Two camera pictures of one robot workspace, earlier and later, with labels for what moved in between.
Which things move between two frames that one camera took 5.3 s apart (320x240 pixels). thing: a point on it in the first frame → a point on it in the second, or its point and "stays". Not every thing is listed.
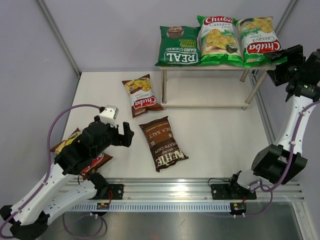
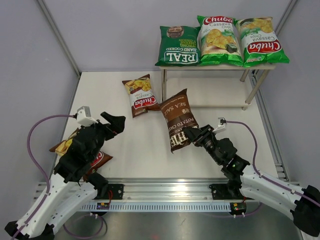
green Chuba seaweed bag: (219, 41) stays
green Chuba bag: (257, 37) stays
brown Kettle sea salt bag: (165, 149) → (180, 115)
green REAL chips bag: (178, 46) stays
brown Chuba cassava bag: (142, 98) stays
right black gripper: (294, 55) → (192, 133)
